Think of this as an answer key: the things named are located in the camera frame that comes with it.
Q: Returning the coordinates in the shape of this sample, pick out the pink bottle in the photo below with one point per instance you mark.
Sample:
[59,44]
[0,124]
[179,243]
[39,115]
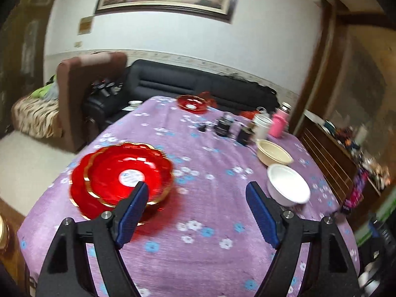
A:
[277,123]

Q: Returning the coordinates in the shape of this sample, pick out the wooden chair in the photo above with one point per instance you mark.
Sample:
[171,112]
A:
[324,157]

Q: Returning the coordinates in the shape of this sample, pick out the white bowl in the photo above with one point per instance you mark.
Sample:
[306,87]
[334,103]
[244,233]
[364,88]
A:
[287,187]

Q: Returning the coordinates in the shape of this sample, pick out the dark glass jar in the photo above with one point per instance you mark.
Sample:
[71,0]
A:
[223,125]

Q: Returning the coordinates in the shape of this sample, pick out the red glass dish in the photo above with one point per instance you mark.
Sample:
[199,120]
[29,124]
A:
[192,102]

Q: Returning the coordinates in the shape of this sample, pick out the striped blanket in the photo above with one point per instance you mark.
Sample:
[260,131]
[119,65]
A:
[35,116]

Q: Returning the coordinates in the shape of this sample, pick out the purple floral tablecloth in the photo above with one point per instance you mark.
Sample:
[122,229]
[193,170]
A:
[204,191]

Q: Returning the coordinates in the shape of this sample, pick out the brown armchair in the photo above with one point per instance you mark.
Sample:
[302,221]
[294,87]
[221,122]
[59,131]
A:
[75,99]

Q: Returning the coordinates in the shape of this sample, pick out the white jar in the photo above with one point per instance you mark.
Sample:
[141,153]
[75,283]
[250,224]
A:
[261,125]

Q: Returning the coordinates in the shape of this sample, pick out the wooden side cabinet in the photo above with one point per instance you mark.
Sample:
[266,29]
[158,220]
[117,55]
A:
[346,148]

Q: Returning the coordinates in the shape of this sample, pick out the cream bowl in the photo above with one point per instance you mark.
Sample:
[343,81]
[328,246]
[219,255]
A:
[272,154]

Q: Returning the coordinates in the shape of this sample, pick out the black cup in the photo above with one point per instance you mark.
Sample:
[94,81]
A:
[244,135]

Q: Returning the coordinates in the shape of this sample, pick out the red gold-rimmed plate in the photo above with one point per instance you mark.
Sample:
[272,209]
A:
[123,176]
[81,191]

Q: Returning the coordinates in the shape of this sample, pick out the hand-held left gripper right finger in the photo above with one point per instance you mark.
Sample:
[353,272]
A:
[261,211]

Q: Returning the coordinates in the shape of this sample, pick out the black sofa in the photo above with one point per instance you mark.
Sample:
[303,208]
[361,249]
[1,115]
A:
[191,89]

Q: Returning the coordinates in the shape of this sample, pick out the small white cup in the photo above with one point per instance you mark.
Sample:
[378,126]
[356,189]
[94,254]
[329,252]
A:
[134,103]

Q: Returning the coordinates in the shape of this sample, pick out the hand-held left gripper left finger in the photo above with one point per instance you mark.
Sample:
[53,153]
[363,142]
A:
[135,211]

